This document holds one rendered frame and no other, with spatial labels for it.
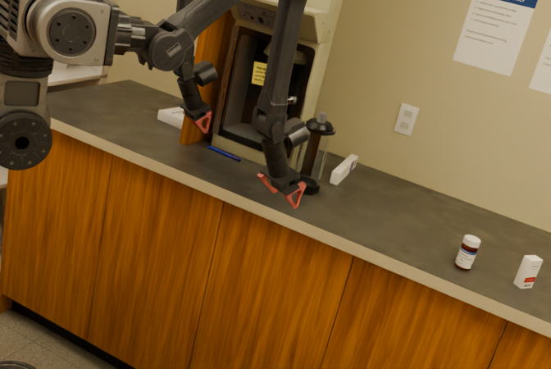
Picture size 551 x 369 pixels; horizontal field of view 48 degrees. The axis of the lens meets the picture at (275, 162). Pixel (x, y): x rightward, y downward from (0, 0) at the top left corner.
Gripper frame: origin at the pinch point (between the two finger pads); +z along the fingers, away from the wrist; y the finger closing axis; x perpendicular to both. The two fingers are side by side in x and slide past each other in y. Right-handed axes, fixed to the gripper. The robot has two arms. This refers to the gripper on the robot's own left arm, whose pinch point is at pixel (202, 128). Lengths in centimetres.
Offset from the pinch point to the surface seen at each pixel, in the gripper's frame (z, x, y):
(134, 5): -11, -24, 97
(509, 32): 0, -103, -41
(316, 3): -28, -46, -13
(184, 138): 8.5, 3.4, 12.5
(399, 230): 29, -29, -60
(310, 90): -2.7, -34.6, -16.1
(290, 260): 29, 3, -45
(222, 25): -22.4, -25.1, 16.2
